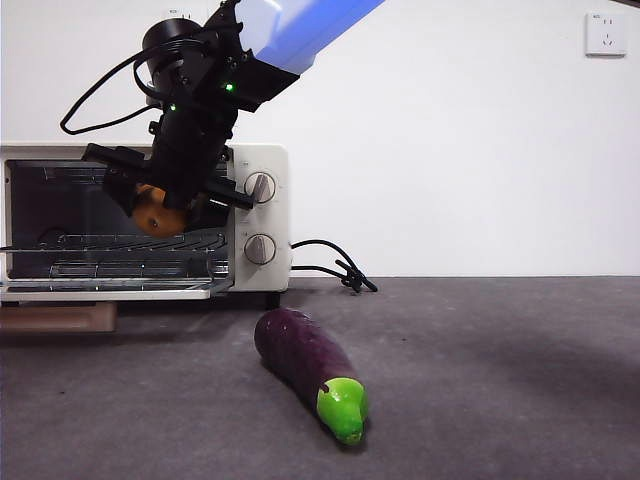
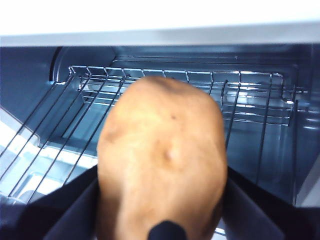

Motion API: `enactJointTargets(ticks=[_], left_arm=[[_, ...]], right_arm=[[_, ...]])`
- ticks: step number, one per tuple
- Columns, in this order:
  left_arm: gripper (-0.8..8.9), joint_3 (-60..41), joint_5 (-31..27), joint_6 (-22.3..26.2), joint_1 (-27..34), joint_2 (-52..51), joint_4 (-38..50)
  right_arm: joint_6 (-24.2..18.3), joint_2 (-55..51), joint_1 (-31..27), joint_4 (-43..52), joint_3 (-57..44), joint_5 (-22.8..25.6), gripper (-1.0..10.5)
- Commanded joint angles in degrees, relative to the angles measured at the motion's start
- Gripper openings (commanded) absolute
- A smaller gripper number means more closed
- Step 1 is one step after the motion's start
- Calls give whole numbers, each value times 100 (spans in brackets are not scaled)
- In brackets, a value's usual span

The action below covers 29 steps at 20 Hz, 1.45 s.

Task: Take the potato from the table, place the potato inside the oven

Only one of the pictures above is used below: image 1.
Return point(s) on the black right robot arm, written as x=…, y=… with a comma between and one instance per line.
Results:
x=280, y=30

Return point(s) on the white glass oven door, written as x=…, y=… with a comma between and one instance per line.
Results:
x=100, y=292

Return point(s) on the white oven knob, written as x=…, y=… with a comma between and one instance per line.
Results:
x=260, y=249
x=264, y=189

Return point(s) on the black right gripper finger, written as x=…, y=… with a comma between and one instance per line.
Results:
x=207, y=212
x=120, y=187

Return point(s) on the white wall socket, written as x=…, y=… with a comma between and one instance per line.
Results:
x=606, y=35
x=175, y=13

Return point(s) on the white toaster oven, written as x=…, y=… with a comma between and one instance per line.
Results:
x=265, y=155

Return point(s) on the brown potato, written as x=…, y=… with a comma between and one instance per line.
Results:
x=160, y=217

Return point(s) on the purple eggplant green stem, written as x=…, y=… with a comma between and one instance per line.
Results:
x=305, y=355

